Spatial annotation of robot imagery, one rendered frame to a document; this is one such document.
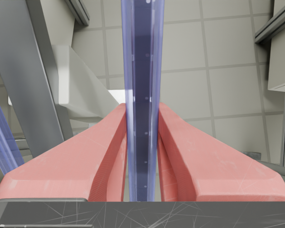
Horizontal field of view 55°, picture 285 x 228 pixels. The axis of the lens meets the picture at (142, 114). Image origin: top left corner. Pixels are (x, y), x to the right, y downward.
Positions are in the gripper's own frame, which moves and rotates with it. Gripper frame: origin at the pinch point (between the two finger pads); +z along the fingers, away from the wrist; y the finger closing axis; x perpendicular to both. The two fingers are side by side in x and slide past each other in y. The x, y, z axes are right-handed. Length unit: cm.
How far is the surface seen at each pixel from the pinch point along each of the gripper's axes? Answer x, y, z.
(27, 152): 39, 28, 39
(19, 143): 34, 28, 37
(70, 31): 27, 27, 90
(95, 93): 13.3, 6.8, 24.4
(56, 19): 19, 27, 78
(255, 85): 47, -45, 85
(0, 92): 50, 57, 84
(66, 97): 6.5, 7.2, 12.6
